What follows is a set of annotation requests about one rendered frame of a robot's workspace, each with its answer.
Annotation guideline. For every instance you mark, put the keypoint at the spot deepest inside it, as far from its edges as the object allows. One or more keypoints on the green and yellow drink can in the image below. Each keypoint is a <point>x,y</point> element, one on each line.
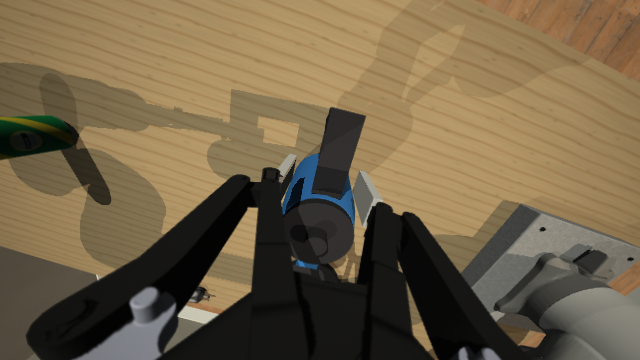
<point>28,135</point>

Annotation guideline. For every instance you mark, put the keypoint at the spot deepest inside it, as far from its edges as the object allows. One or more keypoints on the black round disc with center stud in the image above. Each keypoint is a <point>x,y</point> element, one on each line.
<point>323,272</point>

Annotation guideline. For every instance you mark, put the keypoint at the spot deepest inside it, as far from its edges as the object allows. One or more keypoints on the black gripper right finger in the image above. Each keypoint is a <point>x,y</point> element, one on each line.
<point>458,325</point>

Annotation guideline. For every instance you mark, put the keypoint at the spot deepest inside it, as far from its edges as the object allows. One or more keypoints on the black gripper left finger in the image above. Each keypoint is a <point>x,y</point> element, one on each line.
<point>132,313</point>

